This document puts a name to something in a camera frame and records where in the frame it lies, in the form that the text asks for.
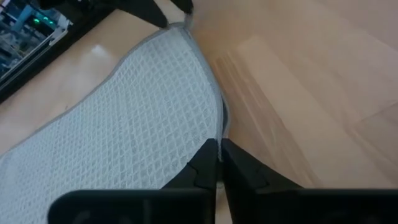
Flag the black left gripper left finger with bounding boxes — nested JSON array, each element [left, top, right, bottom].
[[160, 139, 218, 224]]

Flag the grey microfiber towel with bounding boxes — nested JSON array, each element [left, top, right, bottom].
[[0, 14, 231, 224]]

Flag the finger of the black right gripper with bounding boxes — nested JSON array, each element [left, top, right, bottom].
[[104, 0, 170, 29], [170, 0, 194, 15]]

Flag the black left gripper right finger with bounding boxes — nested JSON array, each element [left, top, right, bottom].
[[221, 139, 304, 224]]

